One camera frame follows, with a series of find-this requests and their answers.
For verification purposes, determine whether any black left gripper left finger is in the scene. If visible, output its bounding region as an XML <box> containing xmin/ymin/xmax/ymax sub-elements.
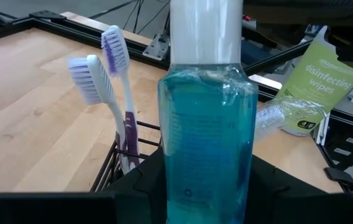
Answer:
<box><xmin>103</xmin><ymin>148</ymin><xmax>168</xmax><ymax>224</ymax></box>

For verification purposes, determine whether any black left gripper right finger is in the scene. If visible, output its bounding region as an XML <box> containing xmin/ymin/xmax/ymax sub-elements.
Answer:
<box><xmin>245</xmin><ymin>154</ymin><xmax>329</xmax><ymax>224</ymax></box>

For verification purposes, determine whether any blue mouthwash bottle white cap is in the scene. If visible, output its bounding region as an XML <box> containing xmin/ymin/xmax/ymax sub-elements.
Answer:
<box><xmin>157</xmin><ymin>0</ymin><xmax>260</xmax><ymax>224</ymax></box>

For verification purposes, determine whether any purple white toothbrush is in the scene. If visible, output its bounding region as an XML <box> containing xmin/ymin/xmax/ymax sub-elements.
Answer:
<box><xmin>100</xmin><ymin>24</ymin><xmax>142</xmax><ymax>170</ymax></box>
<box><xmin>67</xmin><ymin>54</ymin><xmax>131</xmax><ymax>175</ymax></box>
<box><xmin>254</xmin><ymin>95</ymin><xmax>328</xmax><ymax>142</ymax></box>

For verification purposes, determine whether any black side stand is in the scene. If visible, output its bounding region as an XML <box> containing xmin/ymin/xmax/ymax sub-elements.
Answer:
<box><xmin>315</xmin><ymin>111</ymin><xmax>353</xmax><ymax>194</ymax></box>

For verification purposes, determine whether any black wire caddy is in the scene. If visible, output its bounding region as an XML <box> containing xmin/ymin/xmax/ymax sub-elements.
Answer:
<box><xmin>89</xmin><ymin>119</ymin><xmax>165</xmax><ymax>194</ymax></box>

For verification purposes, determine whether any grey metal bracket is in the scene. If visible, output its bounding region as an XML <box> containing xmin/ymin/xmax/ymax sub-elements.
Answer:
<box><xmin>142</xmin><ymin>33</ymin><xmax>172</xmax><ymax>62</ymax></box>

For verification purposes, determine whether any black aluminium table frame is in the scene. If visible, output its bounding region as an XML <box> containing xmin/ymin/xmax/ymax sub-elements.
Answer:
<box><xmin>0</xmin><ymin>8</ymin><xmax>353</xmax><ymax>194</ymax></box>

